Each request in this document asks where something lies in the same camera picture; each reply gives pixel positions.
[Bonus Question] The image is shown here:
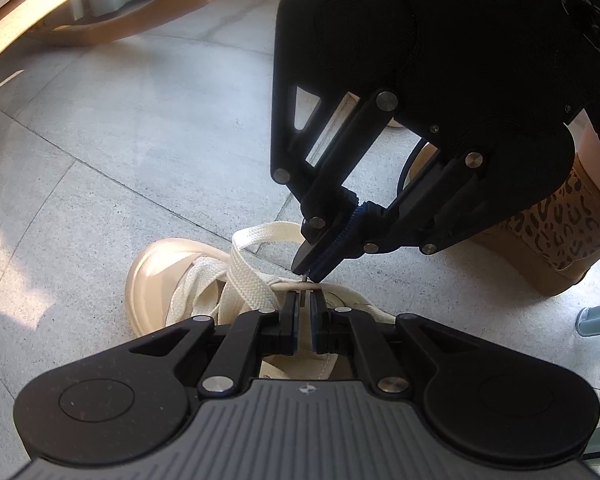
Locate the wooden rocking chair base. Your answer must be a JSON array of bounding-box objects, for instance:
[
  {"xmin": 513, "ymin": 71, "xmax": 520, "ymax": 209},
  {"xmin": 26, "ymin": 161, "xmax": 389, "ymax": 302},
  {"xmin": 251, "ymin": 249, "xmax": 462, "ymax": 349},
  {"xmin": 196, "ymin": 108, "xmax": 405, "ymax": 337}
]
[{"xmin": 45, "ymin": 0, "xmax": 221, "ymax": 47}]

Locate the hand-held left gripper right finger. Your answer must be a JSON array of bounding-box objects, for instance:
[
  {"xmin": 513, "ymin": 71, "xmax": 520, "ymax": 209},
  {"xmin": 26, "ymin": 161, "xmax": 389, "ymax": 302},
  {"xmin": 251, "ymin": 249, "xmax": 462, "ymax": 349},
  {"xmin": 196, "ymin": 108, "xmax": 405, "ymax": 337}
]
[{"xmin": 310, "ymin": 291, "xmax": 481, "ymax": 400}]

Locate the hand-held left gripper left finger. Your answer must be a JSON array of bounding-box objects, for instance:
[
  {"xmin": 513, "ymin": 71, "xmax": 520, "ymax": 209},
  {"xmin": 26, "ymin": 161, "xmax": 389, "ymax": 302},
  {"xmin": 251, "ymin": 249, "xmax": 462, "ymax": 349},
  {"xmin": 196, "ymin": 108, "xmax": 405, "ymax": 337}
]
[{"xmin": 130, "ymin": 291, "xmax": 300, "ymax": 400}]

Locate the curved wooden furniture frame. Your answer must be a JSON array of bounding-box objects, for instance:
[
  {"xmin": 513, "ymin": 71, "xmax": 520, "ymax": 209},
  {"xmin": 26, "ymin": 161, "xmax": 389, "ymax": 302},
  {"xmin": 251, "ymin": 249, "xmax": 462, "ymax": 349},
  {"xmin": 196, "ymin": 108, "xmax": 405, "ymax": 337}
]
[{"xmin": 0, "ymin": 0, "xmax": 136, "ymax": 68}]

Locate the cream shoelace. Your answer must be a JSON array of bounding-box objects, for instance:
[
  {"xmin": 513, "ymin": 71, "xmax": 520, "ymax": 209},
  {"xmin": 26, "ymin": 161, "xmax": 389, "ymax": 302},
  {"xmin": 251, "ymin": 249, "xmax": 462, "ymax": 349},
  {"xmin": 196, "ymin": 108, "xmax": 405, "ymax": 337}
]
[{"xmin": 165, "ymin": 220, "xmax": 321, "ymax": 328}]

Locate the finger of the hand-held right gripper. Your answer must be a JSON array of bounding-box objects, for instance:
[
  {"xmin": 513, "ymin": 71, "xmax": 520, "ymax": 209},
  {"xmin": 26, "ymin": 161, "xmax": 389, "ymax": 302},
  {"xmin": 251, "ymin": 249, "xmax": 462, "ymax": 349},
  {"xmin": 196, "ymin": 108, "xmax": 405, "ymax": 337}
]
[
  {"xmin": 271, "ymin": 60, "xmax": 399, "ymax": 276},
  {"xmin": 307, "ymin": 151, "xmax": 531, "ymax": 282}
]

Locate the person's right leg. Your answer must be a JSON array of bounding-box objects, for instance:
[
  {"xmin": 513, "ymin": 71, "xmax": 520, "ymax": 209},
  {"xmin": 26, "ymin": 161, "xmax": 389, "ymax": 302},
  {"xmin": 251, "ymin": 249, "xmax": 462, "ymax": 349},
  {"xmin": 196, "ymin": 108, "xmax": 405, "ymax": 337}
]
[{"xmin": 576, "ymin": 105, "xmax": 600, "ymax": 163}]

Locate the leopard print ankle boot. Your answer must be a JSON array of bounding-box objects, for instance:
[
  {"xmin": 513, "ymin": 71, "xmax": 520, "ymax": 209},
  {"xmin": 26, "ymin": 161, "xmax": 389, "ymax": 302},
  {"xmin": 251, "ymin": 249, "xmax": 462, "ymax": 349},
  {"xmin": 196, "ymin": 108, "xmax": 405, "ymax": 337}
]
[{"xmin": 404, "ymin": 142, "xmax": 600, "ymax": 297}]

